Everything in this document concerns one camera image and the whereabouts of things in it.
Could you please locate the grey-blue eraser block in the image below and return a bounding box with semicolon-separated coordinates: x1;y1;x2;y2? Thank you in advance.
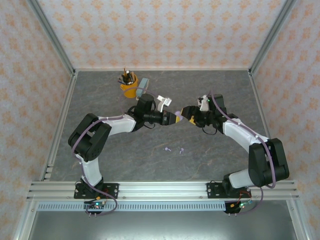
136;77;150;96

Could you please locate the yellow pencil cup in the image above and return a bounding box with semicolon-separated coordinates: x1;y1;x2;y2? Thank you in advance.
119;73;140;99

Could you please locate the grey metal panel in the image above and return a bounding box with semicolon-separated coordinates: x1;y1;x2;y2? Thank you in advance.
27;209;301;240

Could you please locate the aluminium table back rail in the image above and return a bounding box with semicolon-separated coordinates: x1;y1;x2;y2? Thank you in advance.
73;67;252;73

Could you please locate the aluminium table side rail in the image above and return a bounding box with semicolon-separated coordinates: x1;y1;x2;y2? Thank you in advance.
39;71;79;181
247;69;286;181

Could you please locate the wide aluminium mounting rail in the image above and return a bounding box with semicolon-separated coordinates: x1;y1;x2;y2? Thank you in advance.
26;181;300;201

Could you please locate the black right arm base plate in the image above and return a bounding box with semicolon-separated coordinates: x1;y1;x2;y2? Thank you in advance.
206;182;251;200

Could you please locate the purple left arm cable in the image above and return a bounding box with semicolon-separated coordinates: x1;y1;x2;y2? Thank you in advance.
71;87;161;216

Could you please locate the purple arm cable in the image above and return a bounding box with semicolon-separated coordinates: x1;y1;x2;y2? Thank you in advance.
209;89;277;216
71;87;161;216

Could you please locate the slotted grey cable duct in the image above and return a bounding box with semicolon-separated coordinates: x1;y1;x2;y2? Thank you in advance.
37;201;231;212

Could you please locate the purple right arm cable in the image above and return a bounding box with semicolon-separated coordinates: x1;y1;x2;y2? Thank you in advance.
209;89;277;216

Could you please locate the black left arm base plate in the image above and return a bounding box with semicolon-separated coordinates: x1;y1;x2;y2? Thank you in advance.
73;183;120;200

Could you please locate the aluminium frame post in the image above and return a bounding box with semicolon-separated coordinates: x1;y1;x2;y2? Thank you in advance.
248;0;298;76
26;0;77;76

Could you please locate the aluminium lower frame leg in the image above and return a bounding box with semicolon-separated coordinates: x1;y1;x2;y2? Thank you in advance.
13;199;38;240
286;199;310;240

